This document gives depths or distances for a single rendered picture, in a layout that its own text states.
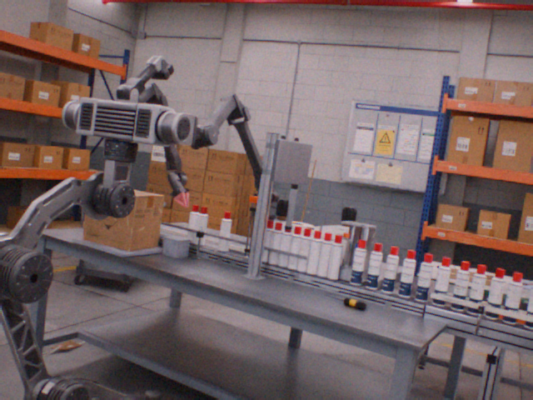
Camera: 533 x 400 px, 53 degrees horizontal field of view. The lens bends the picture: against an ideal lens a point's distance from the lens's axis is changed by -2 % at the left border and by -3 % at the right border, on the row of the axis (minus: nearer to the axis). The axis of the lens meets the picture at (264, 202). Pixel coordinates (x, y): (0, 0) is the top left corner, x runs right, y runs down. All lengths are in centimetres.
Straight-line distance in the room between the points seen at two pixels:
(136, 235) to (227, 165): 344
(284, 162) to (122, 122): 74
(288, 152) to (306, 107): 484
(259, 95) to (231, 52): 74
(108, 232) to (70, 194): 61
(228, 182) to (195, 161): 47
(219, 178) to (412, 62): 277
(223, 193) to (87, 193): 389
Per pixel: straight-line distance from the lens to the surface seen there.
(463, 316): 235
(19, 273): 193
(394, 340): 200
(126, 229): 271
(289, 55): 754
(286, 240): 262
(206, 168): 616
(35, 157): 661
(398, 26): 720
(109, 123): 227
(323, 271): 255
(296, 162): 250
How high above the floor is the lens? 139
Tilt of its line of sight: 5 degrees down
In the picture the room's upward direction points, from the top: 8 degrees clockwise
